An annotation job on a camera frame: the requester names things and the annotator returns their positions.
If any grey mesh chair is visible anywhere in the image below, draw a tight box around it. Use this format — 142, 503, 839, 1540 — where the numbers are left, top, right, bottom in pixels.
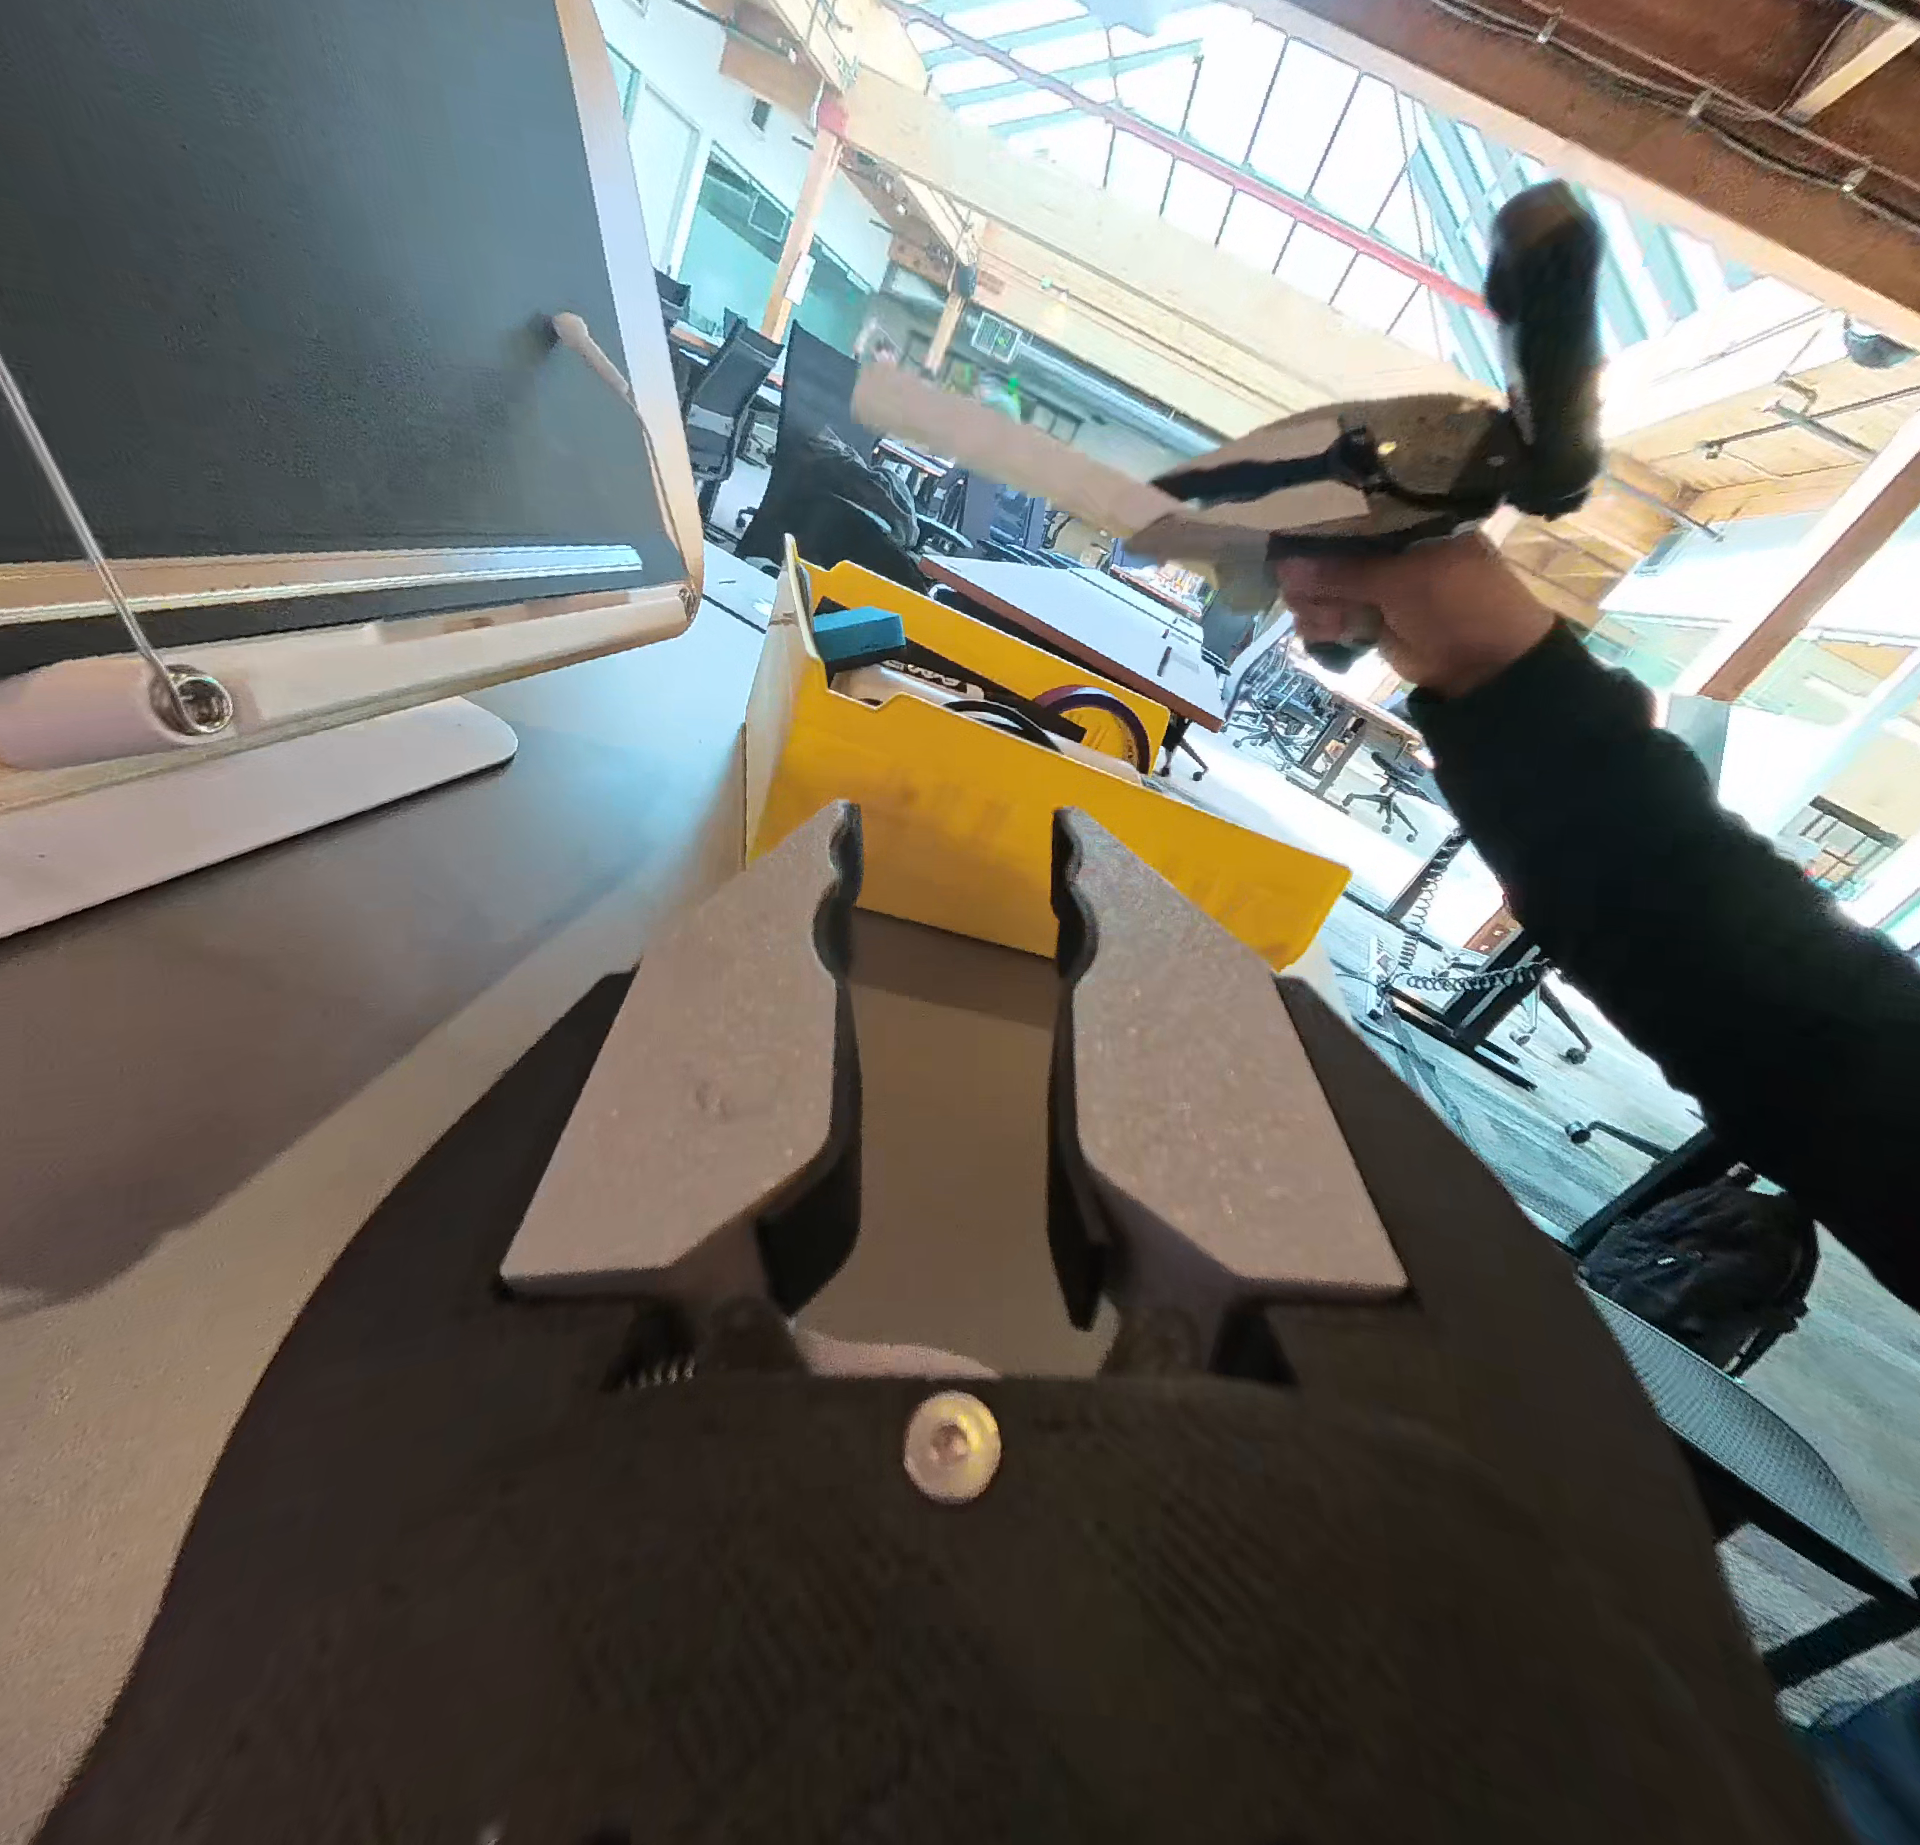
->
1575, 1280, 1920, 1689

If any black display board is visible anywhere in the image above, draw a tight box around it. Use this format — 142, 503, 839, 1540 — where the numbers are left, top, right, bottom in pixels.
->
0, 0, 706, 685

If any black office chair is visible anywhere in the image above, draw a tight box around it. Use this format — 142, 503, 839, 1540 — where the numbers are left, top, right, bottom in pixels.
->
748, 321, 885, 557
684, 318, 787, 528

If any white office table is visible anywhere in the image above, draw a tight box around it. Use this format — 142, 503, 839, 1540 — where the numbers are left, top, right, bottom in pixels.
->
918, 552, 1234, 732

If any black cable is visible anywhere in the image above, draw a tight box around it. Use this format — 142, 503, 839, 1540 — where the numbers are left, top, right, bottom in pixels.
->
936, 695, 1070, 751

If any person's right hand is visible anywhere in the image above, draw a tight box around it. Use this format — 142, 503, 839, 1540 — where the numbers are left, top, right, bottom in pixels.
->
1273, 525, 1561, 698

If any white tipped wire clip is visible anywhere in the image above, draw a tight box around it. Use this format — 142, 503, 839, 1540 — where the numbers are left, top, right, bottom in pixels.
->
547, 310, 678, 544
0, 354, 237, 741

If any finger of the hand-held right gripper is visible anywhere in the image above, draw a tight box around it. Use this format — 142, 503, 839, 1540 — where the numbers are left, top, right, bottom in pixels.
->
1153, 392, 1512, 506
1128, 482, 1462, 614

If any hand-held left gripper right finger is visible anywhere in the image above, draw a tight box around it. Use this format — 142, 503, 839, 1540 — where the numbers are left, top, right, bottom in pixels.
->
1045, 805, 1412, 1334

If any wooden stick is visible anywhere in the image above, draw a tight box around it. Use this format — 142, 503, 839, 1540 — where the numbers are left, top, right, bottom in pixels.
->
850, 362, 1247, 589

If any purple tape roll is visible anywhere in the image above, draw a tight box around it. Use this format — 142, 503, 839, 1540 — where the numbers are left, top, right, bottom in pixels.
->
1033, 689, 1157, 776

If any person's right forearm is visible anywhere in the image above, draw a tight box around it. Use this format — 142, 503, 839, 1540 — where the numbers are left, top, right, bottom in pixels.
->
1405, 623, 1920, 1315

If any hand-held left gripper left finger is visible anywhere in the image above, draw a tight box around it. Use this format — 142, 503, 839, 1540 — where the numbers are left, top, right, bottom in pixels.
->
498, 802, 868, 1317

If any yellow plastic bin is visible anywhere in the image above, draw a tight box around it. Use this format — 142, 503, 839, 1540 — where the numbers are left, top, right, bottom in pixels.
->
742, 533, 1352, 976

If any black backpack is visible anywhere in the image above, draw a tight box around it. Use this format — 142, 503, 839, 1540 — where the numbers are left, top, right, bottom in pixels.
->
1583, 1170, 1820, 1374

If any dark jacket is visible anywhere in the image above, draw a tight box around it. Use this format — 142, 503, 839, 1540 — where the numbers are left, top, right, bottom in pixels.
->
735, 428, 922, 573

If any blue foam block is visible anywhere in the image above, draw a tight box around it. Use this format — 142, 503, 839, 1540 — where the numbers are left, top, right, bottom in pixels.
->
810, 603, 914, 673

